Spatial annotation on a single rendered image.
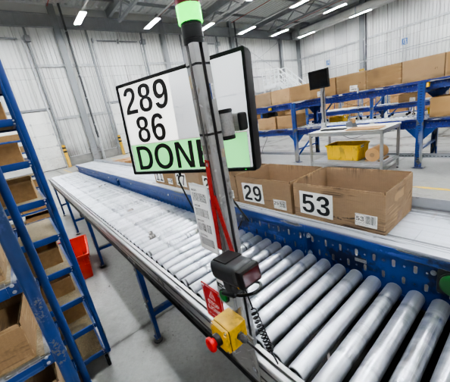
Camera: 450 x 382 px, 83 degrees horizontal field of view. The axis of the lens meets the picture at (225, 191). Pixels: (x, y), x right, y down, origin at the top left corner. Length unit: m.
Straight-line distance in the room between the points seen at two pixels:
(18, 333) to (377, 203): 1.10
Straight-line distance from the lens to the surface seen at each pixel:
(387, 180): 1.35
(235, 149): 0.70
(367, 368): 0.85
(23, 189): 1.70
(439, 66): 5.59
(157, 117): 0.85
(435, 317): 1.02
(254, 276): 0.59
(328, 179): 1.47
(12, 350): 0.82
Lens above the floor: 1.41
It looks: 17 degrees down
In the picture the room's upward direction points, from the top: 10 degrees counter-clockwise
